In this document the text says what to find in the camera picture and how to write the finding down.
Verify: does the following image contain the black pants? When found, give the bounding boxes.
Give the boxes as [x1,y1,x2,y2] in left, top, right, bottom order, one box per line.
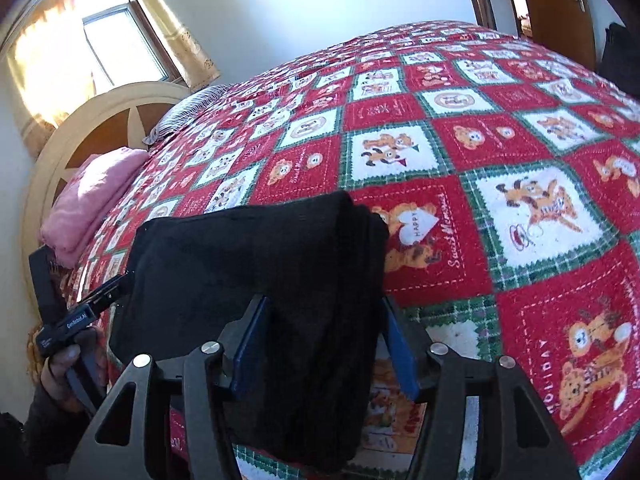
[108,190,392,476]

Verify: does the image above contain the person left hand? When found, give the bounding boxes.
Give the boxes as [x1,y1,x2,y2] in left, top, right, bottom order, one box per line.
[40,344,85,413]

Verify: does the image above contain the pink folded blanket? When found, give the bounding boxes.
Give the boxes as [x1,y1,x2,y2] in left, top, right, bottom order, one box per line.
[39,146,150,269]

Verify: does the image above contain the cream wooden headboard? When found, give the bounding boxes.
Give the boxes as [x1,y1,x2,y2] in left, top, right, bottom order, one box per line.
[21,81,190,312]

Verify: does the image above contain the red patchwork bedspread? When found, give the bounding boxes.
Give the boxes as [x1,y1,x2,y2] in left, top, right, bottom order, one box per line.
[63,21,639,479]

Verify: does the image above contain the striped grey pillow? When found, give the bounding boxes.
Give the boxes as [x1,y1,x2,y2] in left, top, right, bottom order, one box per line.
[142,84,231,146]

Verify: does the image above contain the yellow curtain left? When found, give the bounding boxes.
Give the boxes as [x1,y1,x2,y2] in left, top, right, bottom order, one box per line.
[6,0,96,159]

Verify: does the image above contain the yellow curtain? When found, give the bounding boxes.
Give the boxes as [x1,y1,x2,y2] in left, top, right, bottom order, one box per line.
[137,0,220,92]
[6,0,96,159]

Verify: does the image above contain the window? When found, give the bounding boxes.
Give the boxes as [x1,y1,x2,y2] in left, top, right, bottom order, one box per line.
[75,0,181,93]

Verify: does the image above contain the yellow curtain right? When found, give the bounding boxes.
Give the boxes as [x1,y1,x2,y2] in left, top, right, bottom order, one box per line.
[137,0,220,92]

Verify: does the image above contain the black folding chair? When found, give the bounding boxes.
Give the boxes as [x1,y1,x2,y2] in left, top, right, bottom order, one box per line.
[597,23,640,98]

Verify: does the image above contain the brown wooden door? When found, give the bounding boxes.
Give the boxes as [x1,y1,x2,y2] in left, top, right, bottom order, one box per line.
[526,0,597,70]

